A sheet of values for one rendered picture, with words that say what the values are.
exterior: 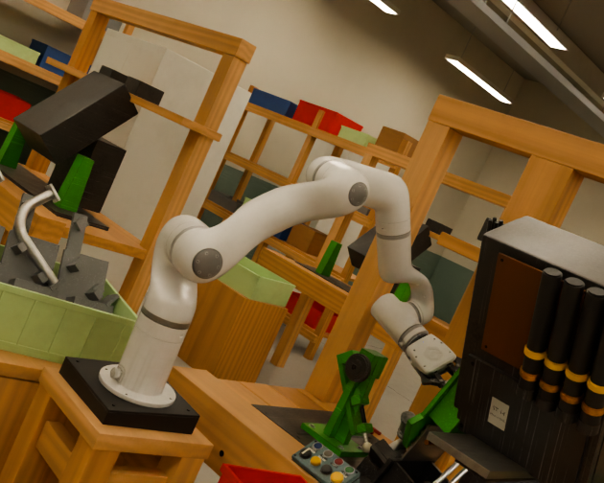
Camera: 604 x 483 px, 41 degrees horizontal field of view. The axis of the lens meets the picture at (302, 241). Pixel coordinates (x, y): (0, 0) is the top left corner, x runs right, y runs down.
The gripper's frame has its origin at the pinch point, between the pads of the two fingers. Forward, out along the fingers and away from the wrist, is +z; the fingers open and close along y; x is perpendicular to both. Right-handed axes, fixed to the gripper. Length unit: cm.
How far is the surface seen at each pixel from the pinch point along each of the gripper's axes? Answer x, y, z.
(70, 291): 9, -70, -90
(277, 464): 0.5, -49.2, -5.9
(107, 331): 3, -67, -66
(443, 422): -3.9, -11.0, 8.0
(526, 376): -33.8, -3.8, 20.3
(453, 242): -6.1, 27.0, -34.8
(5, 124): 302, -13, -575
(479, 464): -22.2, -19.6, 26.7
